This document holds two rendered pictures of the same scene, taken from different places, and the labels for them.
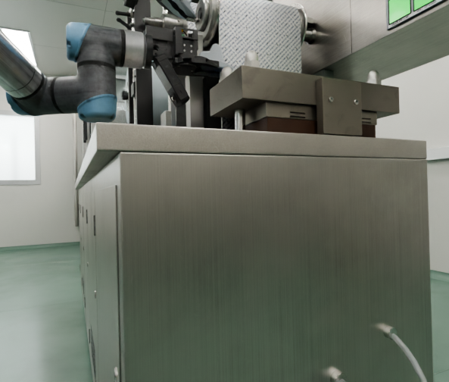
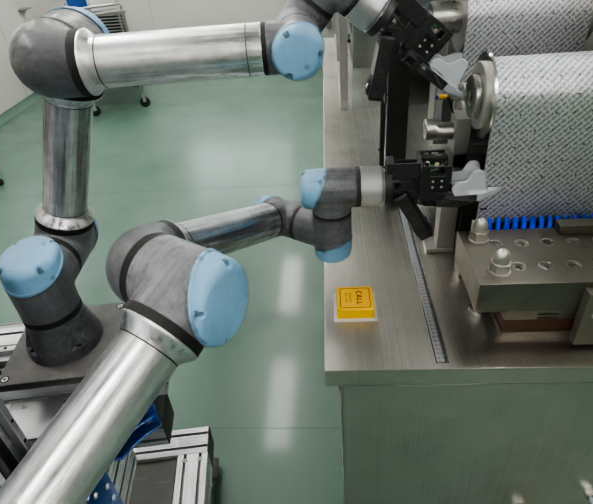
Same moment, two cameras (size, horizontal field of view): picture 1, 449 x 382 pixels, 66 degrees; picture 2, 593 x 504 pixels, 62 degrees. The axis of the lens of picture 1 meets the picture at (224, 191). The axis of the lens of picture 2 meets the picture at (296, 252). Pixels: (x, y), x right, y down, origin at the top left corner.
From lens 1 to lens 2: 0.76 m
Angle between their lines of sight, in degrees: 45
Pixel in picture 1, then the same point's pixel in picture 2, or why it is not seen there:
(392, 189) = not seen: outside the picture
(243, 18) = (532, 118)
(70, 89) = (307, 236)
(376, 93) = not seen: outside the picture
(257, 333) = (447, 477)
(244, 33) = (528, 139)
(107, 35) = (341, 193)
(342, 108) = not seen: outside the picture
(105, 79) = (339, 233)
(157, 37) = (399, 176)
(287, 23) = not seen: outside the picture
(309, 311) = (501, 472)
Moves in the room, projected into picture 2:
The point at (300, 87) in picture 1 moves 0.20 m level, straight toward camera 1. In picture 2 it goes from (557, 296) to (513, 375)
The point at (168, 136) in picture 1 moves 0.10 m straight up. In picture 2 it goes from (383, 376) to (385, 334)
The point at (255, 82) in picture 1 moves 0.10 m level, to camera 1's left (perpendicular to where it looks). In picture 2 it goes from (494, 298) to (433, 284)
